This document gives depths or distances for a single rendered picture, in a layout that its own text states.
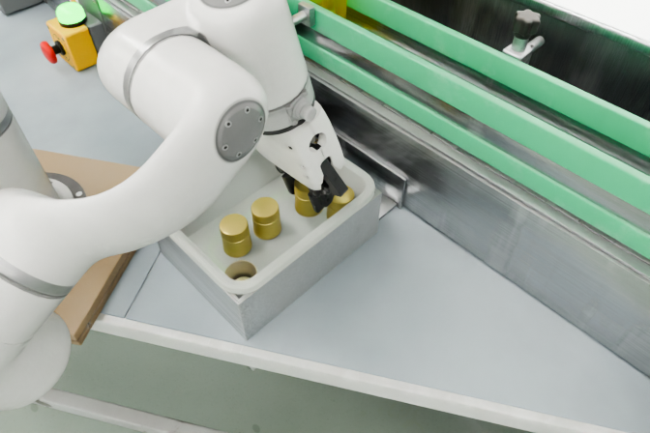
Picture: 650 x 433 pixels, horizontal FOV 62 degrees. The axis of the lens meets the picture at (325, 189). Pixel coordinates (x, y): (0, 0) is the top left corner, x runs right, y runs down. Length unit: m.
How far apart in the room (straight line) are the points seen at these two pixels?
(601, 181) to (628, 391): 0.23
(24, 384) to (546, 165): 0.51
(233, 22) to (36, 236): 0.20
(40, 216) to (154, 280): 0.32
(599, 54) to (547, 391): 0.40
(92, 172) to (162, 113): 0.44
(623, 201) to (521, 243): 0.12
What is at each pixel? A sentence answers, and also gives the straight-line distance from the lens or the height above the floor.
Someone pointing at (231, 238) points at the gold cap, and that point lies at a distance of 0.65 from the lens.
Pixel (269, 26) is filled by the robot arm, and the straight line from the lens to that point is 0.42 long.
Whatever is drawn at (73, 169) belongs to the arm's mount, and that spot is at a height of 0.77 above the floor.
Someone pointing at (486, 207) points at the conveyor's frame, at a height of 0.84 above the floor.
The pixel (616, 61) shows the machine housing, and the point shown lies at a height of 0.94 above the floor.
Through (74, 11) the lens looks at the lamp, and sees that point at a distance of 1.03.
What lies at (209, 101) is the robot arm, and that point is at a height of 1.10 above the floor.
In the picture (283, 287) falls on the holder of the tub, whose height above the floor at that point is 0.80.
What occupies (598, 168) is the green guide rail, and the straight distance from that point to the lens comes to 0.57.
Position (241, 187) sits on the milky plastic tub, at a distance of 0.72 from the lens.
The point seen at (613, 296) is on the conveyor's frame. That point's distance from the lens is 0.63.
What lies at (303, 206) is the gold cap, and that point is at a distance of 0.65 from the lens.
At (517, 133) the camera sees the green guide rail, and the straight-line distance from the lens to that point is 0.59.
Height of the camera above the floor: 1.31
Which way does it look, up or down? 47 degrees down
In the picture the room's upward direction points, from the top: straight up
